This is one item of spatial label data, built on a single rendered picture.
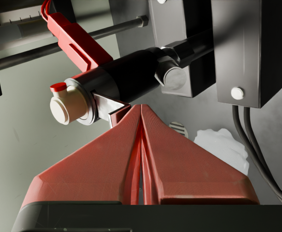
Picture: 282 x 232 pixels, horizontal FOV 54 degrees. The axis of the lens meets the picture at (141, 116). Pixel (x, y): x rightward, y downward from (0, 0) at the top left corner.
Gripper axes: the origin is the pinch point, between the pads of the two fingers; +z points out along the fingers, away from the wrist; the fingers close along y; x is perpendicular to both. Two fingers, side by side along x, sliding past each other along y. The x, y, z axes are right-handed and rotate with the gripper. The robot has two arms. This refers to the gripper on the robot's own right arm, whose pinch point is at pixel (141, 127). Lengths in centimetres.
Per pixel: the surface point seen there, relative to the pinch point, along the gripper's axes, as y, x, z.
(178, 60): -2.6, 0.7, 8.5
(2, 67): 15.2, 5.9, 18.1
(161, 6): -1.7, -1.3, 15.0
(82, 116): 3.2, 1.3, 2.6
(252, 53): -8.0, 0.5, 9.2
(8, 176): 19.9, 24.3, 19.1
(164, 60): -1.5, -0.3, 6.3
